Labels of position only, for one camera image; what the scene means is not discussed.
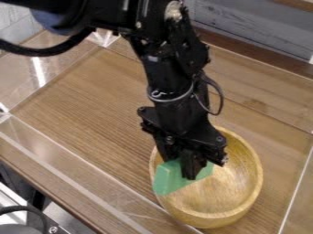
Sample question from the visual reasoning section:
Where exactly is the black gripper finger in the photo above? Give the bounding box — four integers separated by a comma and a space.
181, 150, 207, 180
154, 134, 181, 162

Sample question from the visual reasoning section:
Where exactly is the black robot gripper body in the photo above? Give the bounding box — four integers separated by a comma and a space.
137, 94, 228, 166

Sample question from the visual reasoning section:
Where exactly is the green rectangular block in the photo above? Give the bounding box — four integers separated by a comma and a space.
153, 159, 215, 196

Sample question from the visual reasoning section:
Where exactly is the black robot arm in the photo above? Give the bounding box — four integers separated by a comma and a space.
0, 0, 228, 180

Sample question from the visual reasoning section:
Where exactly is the brown wooden bowl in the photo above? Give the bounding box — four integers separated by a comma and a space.
150, 127, 264, 229

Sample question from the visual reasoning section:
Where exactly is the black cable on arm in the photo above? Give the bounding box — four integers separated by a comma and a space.
193, 72, 225, 117

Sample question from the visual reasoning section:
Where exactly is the clear acrylic corner bracket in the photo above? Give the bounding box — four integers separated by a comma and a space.
87, 29, 121, 48

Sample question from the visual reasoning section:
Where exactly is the black metal table frame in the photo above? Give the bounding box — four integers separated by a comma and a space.
0, 163, 74, 234

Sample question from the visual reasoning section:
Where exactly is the black floor cable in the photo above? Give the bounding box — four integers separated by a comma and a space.
0, 205, 51, 234

